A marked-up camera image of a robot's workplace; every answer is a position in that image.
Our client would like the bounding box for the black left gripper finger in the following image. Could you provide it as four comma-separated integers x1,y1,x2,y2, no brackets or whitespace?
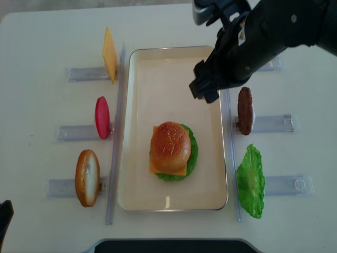
0,200,14,250

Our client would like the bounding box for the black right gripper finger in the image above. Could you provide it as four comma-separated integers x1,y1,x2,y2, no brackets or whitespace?
189,79,208,99
204,89,219,103

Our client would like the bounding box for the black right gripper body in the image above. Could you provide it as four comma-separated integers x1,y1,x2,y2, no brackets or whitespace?
194,15,286,90

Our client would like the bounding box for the sesame top burger bun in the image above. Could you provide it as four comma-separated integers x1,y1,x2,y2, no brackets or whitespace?
150,121,192,174

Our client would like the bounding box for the black robot base front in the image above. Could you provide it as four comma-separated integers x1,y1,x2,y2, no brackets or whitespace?
94,239,256,253

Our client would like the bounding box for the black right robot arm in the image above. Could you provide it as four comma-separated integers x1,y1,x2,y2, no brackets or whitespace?
189,1,336,103

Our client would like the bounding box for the upright brown meat patty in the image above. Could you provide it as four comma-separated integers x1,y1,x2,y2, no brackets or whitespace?
237,86,253,135

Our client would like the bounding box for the flat yellow cheese slice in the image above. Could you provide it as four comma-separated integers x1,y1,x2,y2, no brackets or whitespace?
150,125,191,175

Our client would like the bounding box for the upright bread slice bun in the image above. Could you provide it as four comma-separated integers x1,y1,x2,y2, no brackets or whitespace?
75,149,100,207

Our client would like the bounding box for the green lettuce leaf in burger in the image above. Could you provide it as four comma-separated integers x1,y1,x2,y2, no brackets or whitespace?
150,121,199,182

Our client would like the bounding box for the upright green lettuce leaf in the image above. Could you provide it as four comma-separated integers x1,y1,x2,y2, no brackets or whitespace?
236,144,266,219

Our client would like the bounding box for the upright yellow cheese slice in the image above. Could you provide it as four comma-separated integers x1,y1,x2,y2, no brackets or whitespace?
102,27,117,84

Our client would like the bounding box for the upright red tomato slice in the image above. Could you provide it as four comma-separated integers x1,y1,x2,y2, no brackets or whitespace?
95,96,110,140

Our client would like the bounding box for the cream rectangular serving tray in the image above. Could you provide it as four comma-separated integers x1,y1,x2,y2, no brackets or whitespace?
118,46,228,211

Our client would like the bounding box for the clear right long rail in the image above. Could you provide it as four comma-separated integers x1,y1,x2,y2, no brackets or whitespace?
225,90,242,223

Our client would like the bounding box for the clear long rail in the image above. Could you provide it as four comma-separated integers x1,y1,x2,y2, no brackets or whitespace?
225,90,242,223
105,43,126,225

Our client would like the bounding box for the clear bun holder rail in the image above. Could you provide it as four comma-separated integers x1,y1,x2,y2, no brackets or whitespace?
258,56,285,72

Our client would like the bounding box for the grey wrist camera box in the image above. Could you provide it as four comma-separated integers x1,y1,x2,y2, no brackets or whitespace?
192,0,251,26

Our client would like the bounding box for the clear bread holder rail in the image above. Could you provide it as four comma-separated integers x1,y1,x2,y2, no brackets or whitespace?
45,177,108,198

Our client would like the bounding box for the clear patty holder rail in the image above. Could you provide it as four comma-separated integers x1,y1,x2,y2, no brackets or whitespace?
231,113,300,133

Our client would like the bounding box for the clear left long rail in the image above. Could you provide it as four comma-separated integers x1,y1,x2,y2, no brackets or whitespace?
105,43,126,225

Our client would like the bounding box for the clear tomato holder rail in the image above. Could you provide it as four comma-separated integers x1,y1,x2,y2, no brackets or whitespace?
52,125,102,143

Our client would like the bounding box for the clear cheese holder rail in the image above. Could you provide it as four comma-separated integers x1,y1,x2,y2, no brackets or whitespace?
66,67,111,82

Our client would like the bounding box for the clear lettuce holder rail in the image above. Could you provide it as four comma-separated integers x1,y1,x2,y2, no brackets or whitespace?
265,174,314,196

